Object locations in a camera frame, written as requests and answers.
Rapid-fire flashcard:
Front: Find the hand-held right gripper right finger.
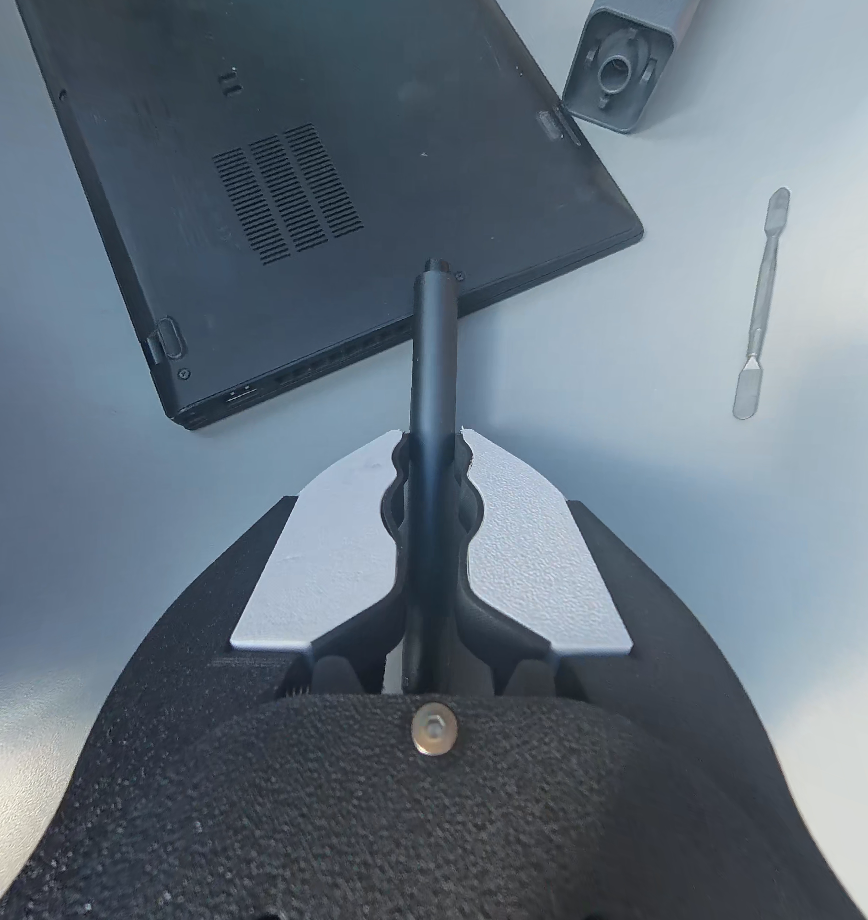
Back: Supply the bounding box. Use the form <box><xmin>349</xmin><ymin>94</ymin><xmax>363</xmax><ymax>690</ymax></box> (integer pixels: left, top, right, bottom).
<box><xmin>459</xmin><ymin>427</ymin><xmax>634</xmax><ymax>662</ymax></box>

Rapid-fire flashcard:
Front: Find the black laptop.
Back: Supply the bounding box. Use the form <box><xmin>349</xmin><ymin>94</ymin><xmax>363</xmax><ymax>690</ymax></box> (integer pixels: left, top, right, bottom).
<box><xmin>14</xmin><ymin>0</ymin><xmax>645</xmax><ymax>431</ymax></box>

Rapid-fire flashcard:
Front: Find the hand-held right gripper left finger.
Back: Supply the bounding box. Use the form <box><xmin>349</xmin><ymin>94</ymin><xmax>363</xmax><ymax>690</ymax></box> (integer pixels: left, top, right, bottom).
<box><xmin>229</xmin><ymin>428</ymin><xmax>413</xmax><ymax>658</ymax></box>

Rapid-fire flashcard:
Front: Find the grey screwdriver bit tray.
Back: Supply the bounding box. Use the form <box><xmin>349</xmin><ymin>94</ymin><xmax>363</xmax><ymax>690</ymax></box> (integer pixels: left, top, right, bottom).
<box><xmin>562</xmin><ymin>0</ymin><xmax>702</xmax><ymax>135</ymax></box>

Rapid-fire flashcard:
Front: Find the steel pry tool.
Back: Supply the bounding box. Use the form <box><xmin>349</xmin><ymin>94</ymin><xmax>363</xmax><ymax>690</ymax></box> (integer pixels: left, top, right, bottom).
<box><xmin>732</xmin><ymin>187</ymin><xmax>792</xmax><ymax>421</ymax></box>

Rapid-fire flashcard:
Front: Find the dark grey screwdriver handle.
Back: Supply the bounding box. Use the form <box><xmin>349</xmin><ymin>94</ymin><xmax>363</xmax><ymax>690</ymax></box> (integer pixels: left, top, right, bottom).
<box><xmin>401</xmin><ymin>257</ymin><xmax>471</xmax><ymax>694</ymax></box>

